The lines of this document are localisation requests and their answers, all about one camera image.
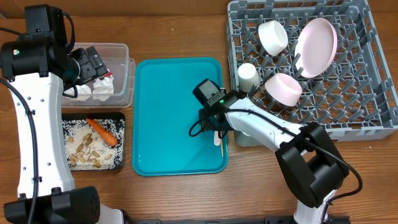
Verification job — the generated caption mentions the orange carrot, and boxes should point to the orange carrot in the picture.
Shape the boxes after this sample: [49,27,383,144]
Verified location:
[86,118,118,146]

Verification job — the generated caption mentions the wooden chopstick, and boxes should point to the wooden chopstick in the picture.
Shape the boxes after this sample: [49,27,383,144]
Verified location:
[219,131,224,157]

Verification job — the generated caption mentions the clear plastic bin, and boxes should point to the clear plastic bin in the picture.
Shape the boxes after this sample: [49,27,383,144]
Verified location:
[62,42,136,108]

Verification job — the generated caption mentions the white plastic fork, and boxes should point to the white plastic fork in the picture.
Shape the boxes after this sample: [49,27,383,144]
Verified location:
[213,131,221,146]

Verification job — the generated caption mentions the black plastic tray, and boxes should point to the black plastic tray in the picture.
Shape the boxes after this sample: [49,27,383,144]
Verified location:
[61,111,126,171]

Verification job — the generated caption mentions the white bowl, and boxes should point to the white bowl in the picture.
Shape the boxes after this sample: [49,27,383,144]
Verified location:
[258,21,288,56]

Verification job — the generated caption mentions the rice and peanut leftovers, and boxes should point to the rice and peanut leftovers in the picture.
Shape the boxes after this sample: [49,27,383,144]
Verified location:
[62,118,126,170]

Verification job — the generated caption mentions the small pink bowl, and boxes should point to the small pink bowl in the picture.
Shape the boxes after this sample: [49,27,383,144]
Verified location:
[265,73,302,106]

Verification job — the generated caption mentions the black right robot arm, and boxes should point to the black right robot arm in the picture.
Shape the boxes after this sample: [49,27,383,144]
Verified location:
[193,79,350,223]

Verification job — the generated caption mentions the pink plate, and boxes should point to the pink plate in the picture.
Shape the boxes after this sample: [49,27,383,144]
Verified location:
[295,18,338,78]

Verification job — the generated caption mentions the white tissue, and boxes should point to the white tissue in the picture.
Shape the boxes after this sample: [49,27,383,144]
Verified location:
[93,75,114,101]
[64,85,92,101]

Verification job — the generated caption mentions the grey dishwasher rack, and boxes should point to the grey dishwasher rack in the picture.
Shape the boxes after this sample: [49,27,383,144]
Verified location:
[226,0,397,141]

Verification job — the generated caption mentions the teal plastic tray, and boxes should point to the teal plastic tray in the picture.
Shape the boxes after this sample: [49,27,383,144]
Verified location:
[132,57,228,176]

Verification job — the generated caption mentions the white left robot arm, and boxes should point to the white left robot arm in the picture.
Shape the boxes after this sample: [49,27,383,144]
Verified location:
[1,4,128,223]

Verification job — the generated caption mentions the white plastic cup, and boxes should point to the white plastic cup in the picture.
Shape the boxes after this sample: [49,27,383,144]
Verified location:
[238,63,261,93]

